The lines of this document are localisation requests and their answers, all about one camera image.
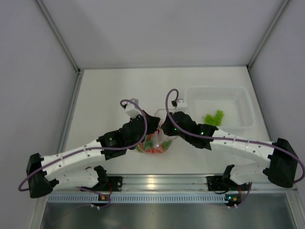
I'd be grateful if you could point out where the white perforated plastic basket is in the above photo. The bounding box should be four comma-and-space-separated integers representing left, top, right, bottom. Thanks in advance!
184, 86, 256, 130

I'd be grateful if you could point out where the aluminium frame post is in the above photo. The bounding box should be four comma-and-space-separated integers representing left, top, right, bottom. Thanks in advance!
34, 0, 81, 73
246, 0, 292, 71

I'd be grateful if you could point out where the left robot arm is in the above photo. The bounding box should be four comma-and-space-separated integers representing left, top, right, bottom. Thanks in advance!
26, 114, 160, 198

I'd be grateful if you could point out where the aluminium frame post left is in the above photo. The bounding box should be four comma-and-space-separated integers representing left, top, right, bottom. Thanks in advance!
34, 0, 81, 73

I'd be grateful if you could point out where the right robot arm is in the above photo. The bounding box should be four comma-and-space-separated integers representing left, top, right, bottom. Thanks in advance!
161, 112, 298, 189

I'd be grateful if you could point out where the clear zip top bag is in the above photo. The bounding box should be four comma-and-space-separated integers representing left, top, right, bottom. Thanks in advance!
142, 109, 177, 150

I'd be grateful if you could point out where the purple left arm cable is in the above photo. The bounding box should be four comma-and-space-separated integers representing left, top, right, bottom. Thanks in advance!
18, 99, 148, 192

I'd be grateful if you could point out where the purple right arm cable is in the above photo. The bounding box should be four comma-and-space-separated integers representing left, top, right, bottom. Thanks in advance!
164, 88, 305, 184

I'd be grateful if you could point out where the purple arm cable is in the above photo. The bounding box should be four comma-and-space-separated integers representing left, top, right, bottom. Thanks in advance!
18, 99, 148, 192
164, 88, 305, 184

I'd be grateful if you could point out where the fake watermelon slice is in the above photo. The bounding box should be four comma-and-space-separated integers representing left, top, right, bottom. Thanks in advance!
135, 142, 146, 153

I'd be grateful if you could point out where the aluminium frame post right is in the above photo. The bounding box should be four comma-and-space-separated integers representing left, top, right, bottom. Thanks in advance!
246, 0, 292, 71

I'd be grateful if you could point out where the grey slotted cable duct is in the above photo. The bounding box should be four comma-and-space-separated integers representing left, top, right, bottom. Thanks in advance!
47, 193, 237, 204

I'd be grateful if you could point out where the orange fake carrot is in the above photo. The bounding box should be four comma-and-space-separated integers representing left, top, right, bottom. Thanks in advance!
145, 147, 167, 154

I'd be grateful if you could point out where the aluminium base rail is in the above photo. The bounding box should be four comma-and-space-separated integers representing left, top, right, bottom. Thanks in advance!
78, 174, 296, 193

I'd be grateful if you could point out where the green fake grapes bunch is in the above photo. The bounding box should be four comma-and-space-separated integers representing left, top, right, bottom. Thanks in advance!
203, 110, 224, 126

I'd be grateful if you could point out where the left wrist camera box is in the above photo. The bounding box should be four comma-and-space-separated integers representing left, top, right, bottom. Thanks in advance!
123, 102, 141, 118

